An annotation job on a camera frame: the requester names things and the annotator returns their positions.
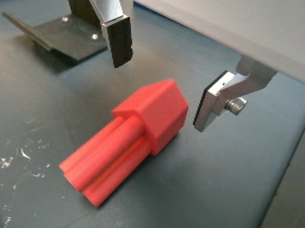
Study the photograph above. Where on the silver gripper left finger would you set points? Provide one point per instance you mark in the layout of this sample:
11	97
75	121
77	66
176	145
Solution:
115	28

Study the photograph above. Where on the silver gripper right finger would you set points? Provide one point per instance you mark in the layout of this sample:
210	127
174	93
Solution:
224	93

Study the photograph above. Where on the red three prong object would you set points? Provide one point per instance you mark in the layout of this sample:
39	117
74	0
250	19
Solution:
147	120

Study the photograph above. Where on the black curved fixture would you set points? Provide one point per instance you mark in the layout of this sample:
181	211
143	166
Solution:
73	36

